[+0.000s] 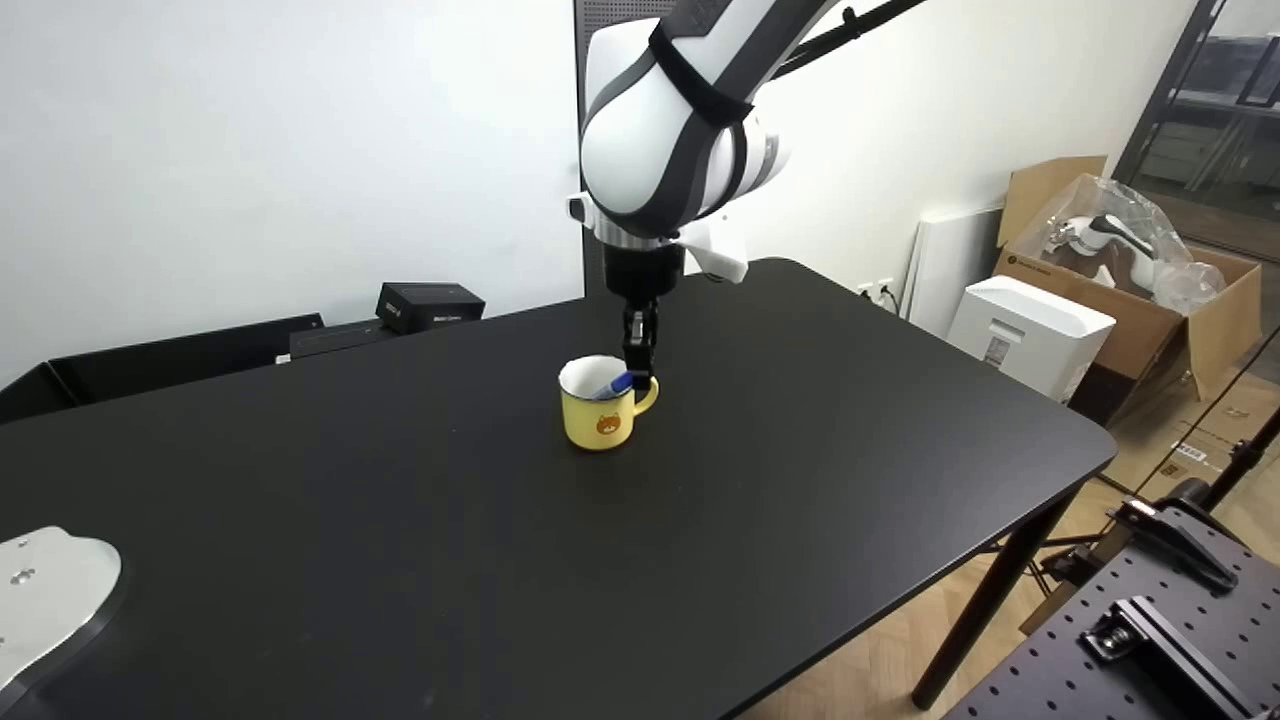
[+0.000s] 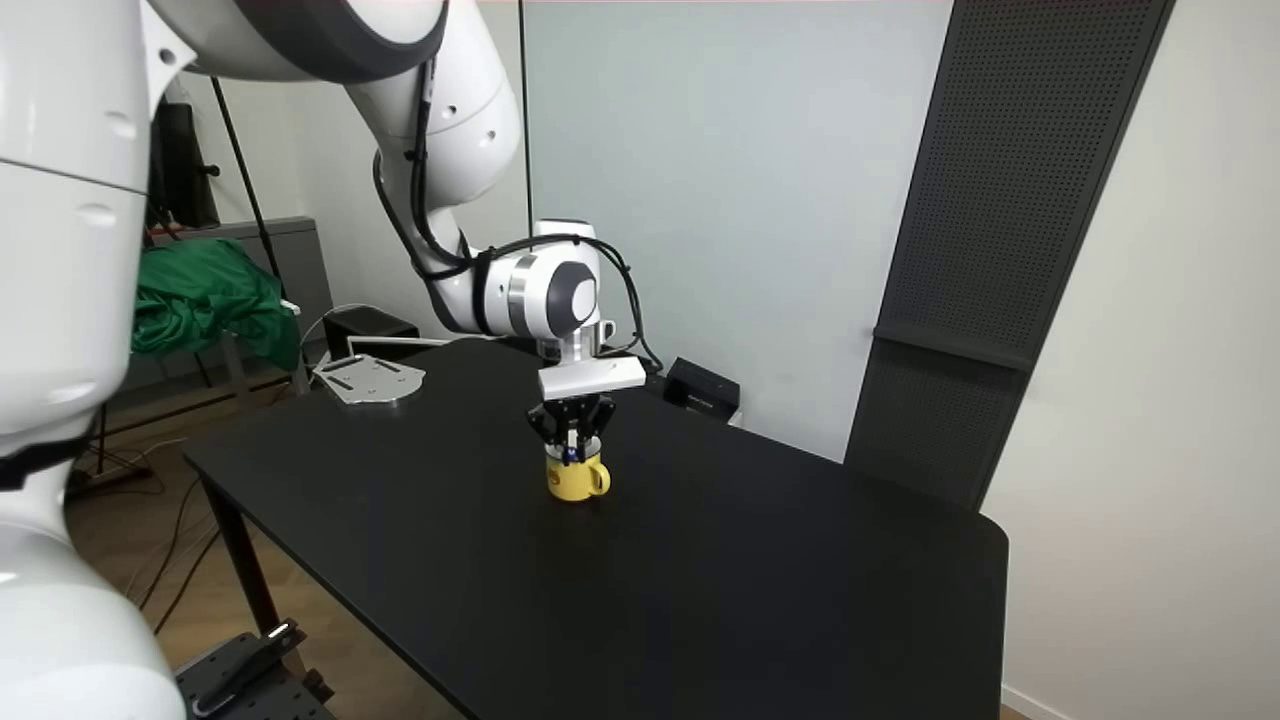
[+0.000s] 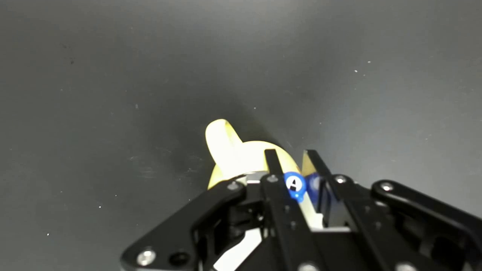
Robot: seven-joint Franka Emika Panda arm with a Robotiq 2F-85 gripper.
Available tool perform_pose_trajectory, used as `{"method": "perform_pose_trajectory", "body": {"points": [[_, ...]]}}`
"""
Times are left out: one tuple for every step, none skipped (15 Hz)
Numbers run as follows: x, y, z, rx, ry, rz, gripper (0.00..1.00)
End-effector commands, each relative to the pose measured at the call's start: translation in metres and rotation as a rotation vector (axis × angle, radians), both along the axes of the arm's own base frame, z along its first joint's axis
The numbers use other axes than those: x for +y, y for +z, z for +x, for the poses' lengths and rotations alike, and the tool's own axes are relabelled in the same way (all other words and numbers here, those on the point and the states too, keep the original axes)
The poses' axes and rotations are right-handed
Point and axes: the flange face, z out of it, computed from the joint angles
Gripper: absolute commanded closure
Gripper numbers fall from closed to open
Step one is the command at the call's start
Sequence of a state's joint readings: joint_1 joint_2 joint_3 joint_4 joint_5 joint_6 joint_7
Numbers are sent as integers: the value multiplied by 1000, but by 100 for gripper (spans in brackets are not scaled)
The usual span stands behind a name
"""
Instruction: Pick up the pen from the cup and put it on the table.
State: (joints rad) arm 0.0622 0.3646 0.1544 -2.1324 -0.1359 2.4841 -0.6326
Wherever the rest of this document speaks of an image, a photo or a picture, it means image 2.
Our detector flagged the black slanted pole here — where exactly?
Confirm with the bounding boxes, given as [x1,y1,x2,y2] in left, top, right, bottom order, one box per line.
[207,75,290,290]

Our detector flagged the light grey partition board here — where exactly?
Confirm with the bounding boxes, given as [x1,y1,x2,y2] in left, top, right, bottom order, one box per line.
[507,0,961,464]

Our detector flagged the white paper sheets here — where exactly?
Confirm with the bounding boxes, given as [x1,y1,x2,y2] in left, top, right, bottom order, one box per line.
[307,354,431,413]

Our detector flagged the small black box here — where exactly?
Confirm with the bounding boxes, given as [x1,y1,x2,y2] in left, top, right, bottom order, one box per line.
[659,355,746,422]

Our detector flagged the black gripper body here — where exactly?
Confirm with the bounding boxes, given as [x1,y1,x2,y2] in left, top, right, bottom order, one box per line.
[531,392,622,438]

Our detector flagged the yellow enamel mug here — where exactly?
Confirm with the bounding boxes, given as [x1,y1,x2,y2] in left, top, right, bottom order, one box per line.
[540,440,618,508]

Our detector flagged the black box with white stripe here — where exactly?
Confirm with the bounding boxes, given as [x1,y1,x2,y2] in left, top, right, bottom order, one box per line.
[322,305,454,359]

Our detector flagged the dark perforated wall panel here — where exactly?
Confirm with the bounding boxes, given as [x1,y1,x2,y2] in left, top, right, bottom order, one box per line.
[846,0,1180,519]

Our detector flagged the black table leg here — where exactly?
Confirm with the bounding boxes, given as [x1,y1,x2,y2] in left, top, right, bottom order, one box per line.
[196,469,291,645]

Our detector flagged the black floor cable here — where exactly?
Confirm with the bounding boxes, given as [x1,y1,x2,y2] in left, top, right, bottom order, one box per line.
[128,475,226,648]

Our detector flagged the green cloth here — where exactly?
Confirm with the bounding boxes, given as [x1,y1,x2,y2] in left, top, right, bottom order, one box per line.
[128,236,303,376]

